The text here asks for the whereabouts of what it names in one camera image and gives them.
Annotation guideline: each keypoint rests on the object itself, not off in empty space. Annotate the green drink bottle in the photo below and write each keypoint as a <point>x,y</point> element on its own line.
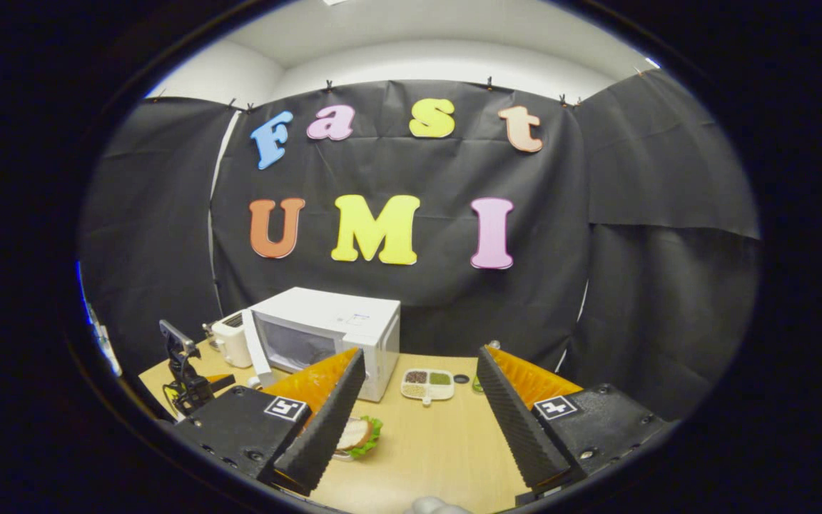
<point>478,385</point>

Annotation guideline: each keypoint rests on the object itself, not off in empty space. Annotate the divided dish of beans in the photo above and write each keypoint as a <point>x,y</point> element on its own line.
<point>427,383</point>

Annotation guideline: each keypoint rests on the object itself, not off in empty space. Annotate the black backdrop cloth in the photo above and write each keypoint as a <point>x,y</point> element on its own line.
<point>418,171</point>

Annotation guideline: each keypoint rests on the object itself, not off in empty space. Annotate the lettuce sandwich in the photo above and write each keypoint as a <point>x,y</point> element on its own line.
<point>357,434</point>

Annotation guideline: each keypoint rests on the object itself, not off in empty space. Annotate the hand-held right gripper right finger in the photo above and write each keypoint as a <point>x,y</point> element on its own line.
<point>518,428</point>

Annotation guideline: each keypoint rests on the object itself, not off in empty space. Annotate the small ceiling light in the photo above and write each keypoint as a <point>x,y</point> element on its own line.
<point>652,63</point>

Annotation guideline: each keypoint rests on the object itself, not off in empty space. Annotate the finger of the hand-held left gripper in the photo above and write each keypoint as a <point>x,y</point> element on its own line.
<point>220,382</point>

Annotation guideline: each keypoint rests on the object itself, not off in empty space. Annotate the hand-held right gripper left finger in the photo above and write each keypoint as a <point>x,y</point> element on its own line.
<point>329,432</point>

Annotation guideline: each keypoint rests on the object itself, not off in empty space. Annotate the row of black cloth clips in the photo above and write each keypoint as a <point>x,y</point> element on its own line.
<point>327,86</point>

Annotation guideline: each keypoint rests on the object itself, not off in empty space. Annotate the white microwave oven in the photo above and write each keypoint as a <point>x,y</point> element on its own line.
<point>325,307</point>

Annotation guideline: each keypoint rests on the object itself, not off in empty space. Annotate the white plastic tray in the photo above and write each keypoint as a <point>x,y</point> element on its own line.
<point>343,455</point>

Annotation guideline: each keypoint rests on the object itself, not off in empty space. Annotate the white toaster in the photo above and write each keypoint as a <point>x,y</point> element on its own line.
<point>232,343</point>

